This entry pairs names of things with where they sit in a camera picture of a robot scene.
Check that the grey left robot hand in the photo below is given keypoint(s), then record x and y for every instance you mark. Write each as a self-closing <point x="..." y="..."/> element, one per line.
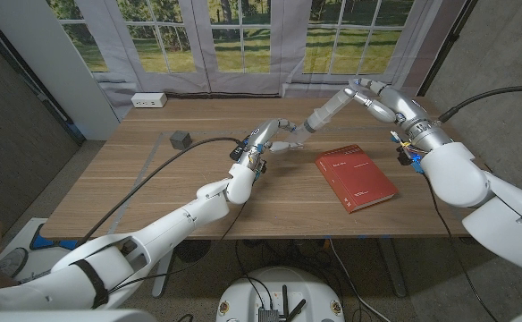
<point x="261" y="138"/>

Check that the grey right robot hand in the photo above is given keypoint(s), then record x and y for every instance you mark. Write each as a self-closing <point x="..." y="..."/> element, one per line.
<point x="399" y="109"/>

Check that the large clear plastic syringe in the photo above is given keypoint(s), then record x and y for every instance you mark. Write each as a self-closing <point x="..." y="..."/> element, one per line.
<point x="325" y="114"/>

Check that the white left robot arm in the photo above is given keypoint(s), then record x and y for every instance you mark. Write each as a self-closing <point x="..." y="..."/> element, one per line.
<point x="145" y="250"/>

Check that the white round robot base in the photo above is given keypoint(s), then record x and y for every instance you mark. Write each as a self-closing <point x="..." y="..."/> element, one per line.
<point x="247" y="295"/>

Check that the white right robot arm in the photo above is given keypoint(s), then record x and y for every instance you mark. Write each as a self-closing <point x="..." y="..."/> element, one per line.
<point x="489" y="197"/>

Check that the black TV remote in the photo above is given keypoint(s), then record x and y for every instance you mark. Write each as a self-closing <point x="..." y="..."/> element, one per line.
<point x="235" y="153"/>

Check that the red notebook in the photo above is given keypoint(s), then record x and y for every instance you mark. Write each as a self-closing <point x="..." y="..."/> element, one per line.
<point x="355" y="179"/>

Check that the black backdrop stand pole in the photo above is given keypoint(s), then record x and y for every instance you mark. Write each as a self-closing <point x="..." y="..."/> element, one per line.
<point x="444" y="49"/>

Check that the small grey cube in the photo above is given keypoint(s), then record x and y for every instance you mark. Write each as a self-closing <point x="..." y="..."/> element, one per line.
<point x="180" y="140"/>

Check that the printed window backdrop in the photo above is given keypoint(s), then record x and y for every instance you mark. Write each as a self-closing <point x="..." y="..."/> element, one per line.
<point x="189" y="44"/>

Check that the white power strip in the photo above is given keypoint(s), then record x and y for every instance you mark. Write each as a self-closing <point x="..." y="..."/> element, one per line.
<point x="148" y="99"/>

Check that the black round floor foot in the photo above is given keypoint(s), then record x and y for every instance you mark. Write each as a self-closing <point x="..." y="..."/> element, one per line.
<point x="192" y="250"/>

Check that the white table leg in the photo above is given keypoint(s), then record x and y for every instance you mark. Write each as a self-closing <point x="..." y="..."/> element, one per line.
<point x="393" y="273"/>
<point x="162" y="277"/>

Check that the grey radio box with antennas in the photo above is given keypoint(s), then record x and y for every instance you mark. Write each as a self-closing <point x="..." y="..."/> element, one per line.
<point x="267" y="315"/>

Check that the white pillar panel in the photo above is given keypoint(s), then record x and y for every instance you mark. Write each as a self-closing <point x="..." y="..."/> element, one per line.
<point x="55" y="58"/>

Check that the grey sneaker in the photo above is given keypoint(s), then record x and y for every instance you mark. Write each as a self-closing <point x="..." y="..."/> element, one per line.
<point x="11" y="263"/>

